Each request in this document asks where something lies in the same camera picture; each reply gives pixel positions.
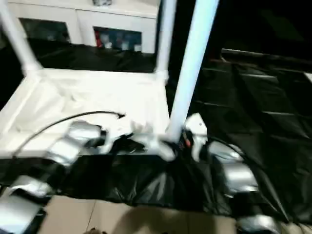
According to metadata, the white plastic table leg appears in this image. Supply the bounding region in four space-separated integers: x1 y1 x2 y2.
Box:
154 0 176 85
0 0 43 73
167 0 220 144

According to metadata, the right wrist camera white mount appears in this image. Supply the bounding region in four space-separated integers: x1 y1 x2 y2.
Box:
182 113 208 161

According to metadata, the white plastic table top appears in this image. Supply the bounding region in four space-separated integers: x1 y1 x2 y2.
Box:
0 67 176 161

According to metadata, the white glass-door cabinet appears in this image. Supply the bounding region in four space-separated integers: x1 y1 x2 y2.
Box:
8 0 159 53

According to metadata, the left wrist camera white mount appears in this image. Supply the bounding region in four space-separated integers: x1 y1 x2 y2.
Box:
101 114 153 154

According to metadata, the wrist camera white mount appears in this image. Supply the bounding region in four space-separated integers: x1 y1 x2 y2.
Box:
182 113 208 161
101 114 153 154

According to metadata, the black table mat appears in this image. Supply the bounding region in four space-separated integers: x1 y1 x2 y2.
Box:
0 36 312 222

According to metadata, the black long bar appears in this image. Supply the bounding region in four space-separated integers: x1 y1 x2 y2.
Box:
221 48 312 63

